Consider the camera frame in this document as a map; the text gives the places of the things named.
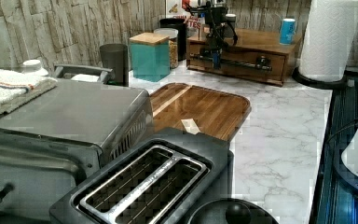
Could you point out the dark grey cup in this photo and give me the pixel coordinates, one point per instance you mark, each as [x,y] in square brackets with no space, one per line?
[115,57]

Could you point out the black round pot lid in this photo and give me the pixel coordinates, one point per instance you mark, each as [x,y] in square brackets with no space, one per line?
[230,211]

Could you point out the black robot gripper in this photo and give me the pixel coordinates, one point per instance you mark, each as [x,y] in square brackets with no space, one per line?
[214,12]

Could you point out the red white cereal box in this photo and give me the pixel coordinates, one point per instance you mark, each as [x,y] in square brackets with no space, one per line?
[176,9]

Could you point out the paper towel roll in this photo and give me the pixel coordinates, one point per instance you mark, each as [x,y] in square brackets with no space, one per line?
[327,44]

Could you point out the blue cup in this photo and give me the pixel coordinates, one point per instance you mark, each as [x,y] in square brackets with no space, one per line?
[287,31]

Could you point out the silver toaster oven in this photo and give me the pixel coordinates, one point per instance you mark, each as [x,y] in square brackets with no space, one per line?
[54,142]

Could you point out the black two-slot toaster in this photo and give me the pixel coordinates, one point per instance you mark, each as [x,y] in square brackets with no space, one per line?
[162,180]

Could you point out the wooden cutting board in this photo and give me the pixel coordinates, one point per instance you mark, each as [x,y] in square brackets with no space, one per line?
[216,113]

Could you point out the teal canister with wooden lid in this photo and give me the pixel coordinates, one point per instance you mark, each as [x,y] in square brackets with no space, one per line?
[150,58]

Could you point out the glass jar with clear lid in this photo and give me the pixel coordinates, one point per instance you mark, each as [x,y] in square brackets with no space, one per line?
[172,34]

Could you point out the wooden drawer box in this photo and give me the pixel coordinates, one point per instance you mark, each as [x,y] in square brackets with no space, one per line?
[257,56]

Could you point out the folded white towel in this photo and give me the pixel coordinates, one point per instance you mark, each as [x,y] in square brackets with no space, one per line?
[17,89]

